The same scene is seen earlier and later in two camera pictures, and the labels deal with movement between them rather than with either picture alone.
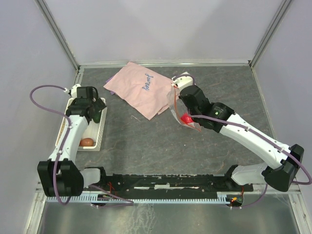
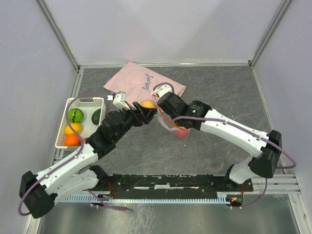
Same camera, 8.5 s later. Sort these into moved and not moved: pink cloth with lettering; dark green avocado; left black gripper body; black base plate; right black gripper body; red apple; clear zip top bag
Moved: right black gripper body; clear zip top bag; left black gripper body; red apple
Not moved: pink cloth with lettering; dark green avocado; black base plate
